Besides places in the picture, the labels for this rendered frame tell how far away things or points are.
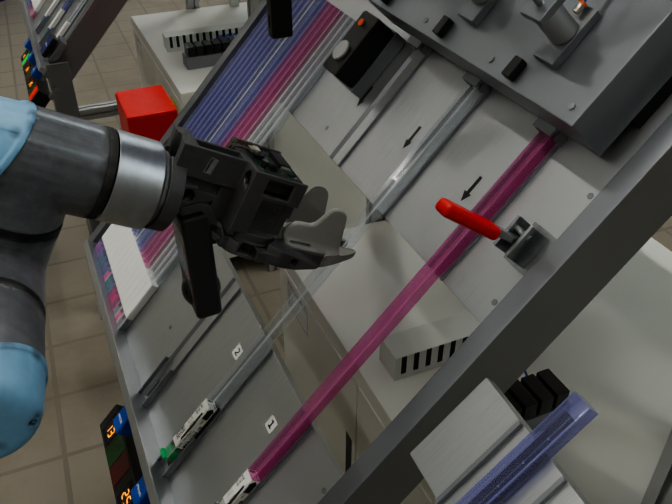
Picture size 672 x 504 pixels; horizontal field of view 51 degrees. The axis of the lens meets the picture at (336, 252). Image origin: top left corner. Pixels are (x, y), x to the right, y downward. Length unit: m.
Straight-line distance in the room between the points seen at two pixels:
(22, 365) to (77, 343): 1.64
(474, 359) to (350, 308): 0.62
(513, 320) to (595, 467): 0.47
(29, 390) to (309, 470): 0.28
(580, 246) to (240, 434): 0.39
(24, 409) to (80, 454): 1.37
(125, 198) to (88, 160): 0.04
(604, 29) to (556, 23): 0.04
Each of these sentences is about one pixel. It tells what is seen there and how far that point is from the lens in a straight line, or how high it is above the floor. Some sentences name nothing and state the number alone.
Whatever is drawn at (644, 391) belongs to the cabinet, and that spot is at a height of 0.62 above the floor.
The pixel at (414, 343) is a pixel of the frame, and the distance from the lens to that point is 1.04.
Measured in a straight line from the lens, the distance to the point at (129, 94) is 1.55.
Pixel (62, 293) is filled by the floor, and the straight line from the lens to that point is 2.33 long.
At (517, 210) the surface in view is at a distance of 0.61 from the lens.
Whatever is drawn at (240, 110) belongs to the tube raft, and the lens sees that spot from 0.99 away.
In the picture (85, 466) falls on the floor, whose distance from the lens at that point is 1.82.
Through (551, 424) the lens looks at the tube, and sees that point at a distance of 0.41.
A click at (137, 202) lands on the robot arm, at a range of 0.57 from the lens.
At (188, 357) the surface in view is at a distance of 0.86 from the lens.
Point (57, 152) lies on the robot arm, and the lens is 0.55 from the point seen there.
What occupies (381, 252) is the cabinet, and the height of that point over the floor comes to 0.62.
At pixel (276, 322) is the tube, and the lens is 0.73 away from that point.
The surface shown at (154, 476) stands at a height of 0.73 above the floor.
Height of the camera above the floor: 1.37
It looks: 36 degrees down
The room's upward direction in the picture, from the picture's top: straight up
